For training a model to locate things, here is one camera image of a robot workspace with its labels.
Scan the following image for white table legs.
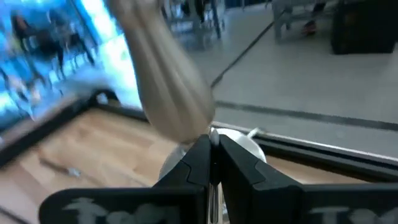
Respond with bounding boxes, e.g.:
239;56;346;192
271;0;315;43

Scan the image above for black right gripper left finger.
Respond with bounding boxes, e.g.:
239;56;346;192
38;134;213;224

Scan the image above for black aluminium table frame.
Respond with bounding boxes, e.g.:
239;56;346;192
0;88;398;184

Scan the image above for black cabinet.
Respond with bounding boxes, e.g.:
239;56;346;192
331;0;398;55

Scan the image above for white lamp shade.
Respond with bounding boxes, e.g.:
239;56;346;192
105;0;267;164

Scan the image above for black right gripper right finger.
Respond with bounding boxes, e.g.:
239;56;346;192
217;134;398;224

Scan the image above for black thin makeup brush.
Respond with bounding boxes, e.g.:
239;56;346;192
39;157;82;179

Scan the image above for person's shoe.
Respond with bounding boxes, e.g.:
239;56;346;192
301;20;318;37

